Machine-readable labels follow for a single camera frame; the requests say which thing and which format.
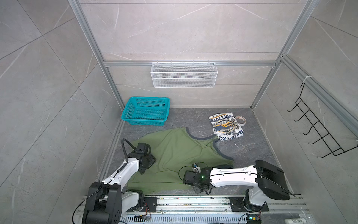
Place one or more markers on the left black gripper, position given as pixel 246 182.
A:
pixel 152 159

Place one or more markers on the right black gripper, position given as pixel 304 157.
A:
pixel 196 191

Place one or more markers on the green tank top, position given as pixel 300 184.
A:
pixel 175 150

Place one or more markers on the white tank top navy trim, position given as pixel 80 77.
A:
pixel 225 126

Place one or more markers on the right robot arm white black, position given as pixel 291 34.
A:
pixel 265 180

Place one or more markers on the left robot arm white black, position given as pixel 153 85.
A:
pixel 106 200

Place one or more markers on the teal plastic basket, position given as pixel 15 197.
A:
pixel 146 111

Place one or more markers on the roll of masking tape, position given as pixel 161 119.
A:
pixel 241 120

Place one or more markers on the white bottle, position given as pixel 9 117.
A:
pixel 295 221

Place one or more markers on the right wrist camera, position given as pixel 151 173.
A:
pixel 196 168

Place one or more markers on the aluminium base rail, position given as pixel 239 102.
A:
pixel 213 209

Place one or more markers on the white wire mesh shelf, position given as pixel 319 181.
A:
pixel 184 75

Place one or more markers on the black wire hook rack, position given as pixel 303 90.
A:
pixel 324 135

